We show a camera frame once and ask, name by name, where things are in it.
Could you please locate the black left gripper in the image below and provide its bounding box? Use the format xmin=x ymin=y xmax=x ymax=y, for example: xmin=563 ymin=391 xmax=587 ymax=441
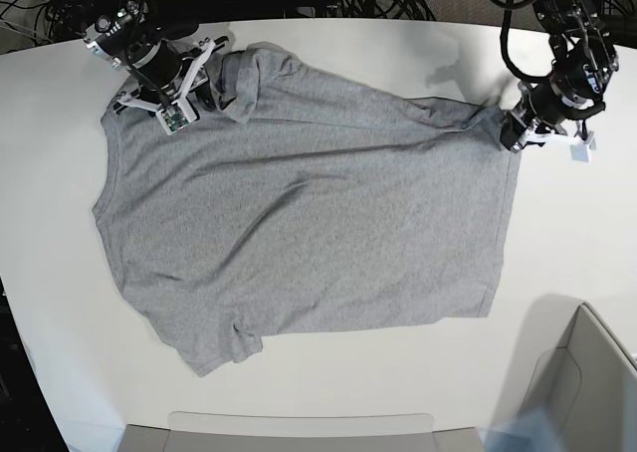
xmin=500 ymin=81 xmax=578 ymax=153

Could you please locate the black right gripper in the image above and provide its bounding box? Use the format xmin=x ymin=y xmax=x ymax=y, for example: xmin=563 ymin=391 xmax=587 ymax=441
xmin=127 ymin=38 xmax=225 ymax=112

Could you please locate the grey T-shirt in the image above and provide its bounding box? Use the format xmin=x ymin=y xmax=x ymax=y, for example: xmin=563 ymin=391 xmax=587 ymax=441
xmin=93 ymin=47 xmax=520 ymax=376

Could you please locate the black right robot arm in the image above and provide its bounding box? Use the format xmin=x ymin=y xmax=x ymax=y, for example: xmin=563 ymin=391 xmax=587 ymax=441
xmin=56 ymin=0 xmax=228 ymax=125

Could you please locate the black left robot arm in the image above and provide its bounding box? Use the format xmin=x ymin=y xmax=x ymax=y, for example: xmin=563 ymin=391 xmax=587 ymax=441
xmin=500 ymin=0 xmax=619 ymax=154

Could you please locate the grey plastic bin right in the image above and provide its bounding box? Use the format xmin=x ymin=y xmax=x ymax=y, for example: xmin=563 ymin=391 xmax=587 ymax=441
xmin=484 ymin=303 xmax=636 ymax=451

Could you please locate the grey plastic bin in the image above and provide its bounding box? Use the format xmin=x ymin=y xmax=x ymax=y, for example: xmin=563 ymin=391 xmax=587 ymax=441
xmin=484 ymin=303 xmax=636 ymax=451
xmin=118 ymin=411 xmax=484 ymax=451

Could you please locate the grey plastic bin bottom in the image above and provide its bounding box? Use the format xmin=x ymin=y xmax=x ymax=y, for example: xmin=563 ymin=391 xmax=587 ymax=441
xmin=118 ymin=411 xmax=484 ymax=451

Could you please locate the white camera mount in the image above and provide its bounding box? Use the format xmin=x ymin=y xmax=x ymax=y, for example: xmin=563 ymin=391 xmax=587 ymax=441
xmin=512 ymin=81 xmax=597 ymax=164
xmin=112 ymin=36 xmax=229 ymax=135

